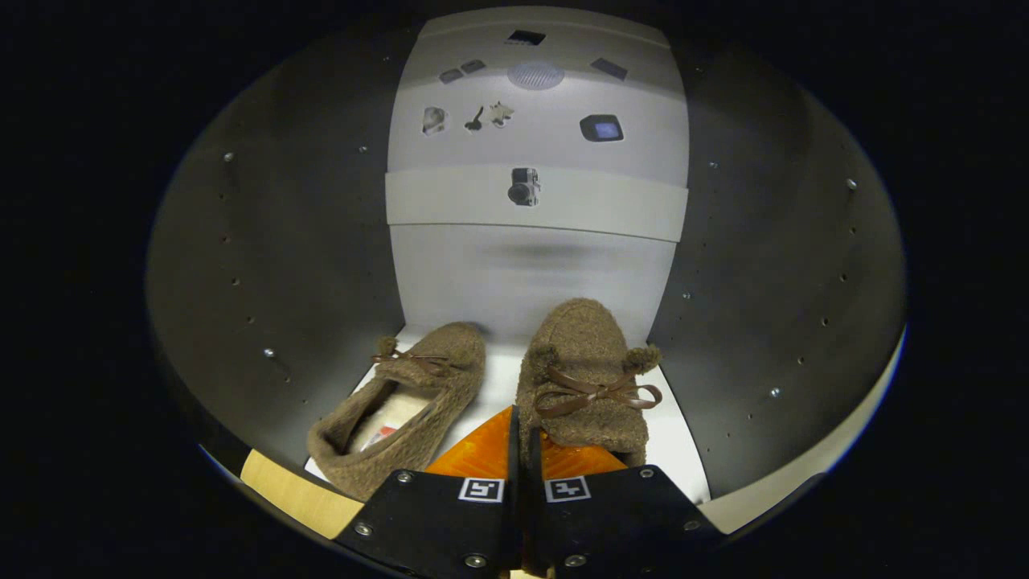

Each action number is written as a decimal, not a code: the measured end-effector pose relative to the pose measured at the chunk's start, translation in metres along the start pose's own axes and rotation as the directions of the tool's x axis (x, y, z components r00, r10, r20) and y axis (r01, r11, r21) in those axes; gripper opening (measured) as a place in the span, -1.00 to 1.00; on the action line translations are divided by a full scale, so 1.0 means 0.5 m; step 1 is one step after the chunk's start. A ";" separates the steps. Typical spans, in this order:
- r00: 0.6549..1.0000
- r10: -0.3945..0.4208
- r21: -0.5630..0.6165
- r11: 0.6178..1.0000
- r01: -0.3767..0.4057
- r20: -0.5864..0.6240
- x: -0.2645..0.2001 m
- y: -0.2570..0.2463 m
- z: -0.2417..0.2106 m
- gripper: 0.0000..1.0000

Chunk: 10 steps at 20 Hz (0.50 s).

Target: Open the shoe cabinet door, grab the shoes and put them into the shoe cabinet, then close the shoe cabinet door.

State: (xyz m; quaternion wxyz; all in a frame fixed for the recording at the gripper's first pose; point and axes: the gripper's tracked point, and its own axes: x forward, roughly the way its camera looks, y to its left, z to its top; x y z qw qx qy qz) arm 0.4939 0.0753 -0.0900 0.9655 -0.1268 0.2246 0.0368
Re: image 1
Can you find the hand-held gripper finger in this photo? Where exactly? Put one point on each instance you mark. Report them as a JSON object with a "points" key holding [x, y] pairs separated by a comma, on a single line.
{"points": [[534, 515], [514, 515]]}

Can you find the brown fuzzy shoe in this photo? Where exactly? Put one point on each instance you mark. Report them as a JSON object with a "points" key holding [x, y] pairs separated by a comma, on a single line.
{"points": [[587, 346], [450, 378]]}

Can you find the grey shoe cabinet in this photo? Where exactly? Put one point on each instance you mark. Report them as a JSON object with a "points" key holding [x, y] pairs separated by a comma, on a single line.
{"points": [[281, 241]]}

